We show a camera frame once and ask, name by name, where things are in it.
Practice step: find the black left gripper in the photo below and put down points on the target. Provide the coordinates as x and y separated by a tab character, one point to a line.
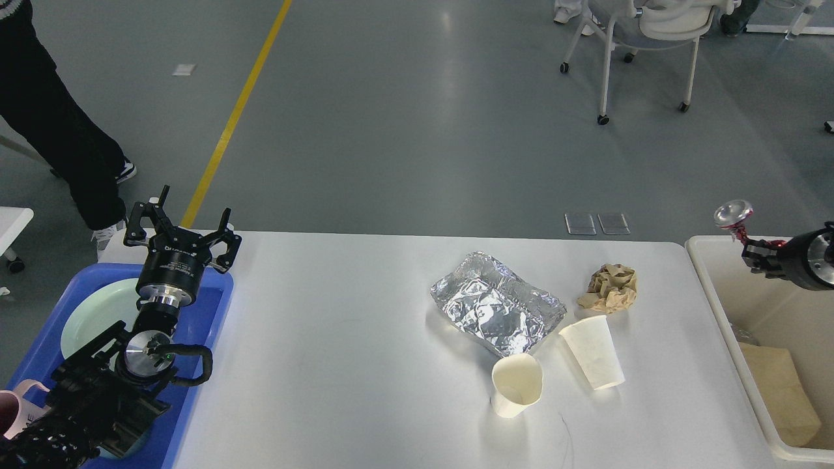
171	270

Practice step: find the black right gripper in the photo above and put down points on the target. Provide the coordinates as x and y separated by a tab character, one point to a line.
806	260

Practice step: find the crushed red can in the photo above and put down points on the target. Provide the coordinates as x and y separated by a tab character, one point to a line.
731	217

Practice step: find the mint green round plate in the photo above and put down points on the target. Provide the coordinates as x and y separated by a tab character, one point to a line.
103	308

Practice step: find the brown paper ball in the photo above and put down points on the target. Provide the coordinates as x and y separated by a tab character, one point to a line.
612	288

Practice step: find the white paper bowl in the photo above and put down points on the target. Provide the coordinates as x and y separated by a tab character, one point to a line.
591	343

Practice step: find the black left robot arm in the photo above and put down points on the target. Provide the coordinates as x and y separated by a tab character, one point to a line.
106	394

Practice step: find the white plastic bin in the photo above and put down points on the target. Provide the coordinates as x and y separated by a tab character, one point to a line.
778	314

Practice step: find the right floor socket plate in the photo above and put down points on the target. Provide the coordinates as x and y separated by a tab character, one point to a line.
614	223

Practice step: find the floor socket plate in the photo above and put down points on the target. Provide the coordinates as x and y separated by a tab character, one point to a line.
580	224
614	223

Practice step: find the white side table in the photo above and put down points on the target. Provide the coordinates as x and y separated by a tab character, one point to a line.
13	221

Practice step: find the left floor socket plate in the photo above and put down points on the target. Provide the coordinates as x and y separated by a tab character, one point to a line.
580	224

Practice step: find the person in black trousers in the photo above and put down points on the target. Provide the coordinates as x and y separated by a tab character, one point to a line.
36	104

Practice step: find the pink HOME mug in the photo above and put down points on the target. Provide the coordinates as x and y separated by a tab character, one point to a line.
17	413

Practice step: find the white office chair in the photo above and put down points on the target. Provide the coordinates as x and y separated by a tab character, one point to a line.
646	25

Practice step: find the crumpled aluminium foil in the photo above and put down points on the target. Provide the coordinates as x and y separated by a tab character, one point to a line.
483	298

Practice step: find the white paper cup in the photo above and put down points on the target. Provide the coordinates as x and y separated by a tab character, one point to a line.
518	382

